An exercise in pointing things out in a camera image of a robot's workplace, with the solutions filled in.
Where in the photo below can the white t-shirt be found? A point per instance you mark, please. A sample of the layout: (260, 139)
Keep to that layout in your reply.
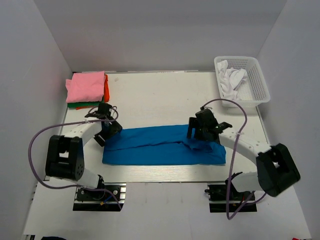
(230, 79)

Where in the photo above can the green folded t-shirt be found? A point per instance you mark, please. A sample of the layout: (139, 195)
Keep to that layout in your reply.
(84, 105)

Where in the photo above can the white plastic laundry basket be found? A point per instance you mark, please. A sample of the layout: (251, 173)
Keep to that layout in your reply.
(254, 91)

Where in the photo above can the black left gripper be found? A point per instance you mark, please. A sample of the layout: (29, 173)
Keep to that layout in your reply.
(105, 135)

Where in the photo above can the orange folded t-shirt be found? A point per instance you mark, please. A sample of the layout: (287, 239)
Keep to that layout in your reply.
(106, 96)

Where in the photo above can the pink folded t-shirt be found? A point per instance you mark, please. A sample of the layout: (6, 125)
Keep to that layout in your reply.
(85, 87)

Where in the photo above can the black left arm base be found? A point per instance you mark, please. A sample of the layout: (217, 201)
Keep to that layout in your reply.
(100, 201)

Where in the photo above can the blue t-shirt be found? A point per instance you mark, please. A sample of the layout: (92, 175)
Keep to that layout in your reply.
(160, 146)

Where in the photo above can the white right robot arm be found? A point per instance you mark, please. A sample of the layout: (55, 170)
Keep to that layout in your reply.
(275, 171)

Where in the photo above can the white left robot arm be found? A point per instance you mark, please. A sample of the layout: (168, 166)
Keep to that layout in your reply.
(65, 155)

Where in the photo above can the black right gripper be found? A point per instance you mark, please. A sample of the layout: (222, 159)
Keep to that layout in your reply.
(194, 131)

